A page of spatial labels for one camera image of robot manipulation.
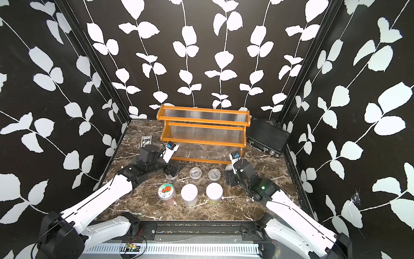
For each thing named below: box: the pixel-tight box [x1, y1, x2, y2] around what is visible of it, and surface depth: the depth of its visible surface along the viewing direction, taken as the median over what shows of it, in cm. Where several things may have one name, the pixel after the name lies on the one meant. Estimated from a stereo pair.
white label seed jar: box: [181, 183, 199, 207], surface depth 79 cm
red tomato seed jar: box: [157, 182, 177, 204], surface depth 80 cm
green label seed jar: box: [205, 182, 224, 206], surface depth 80 cm
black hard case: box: [246, 117, 291, 158], surface depth 106 cm
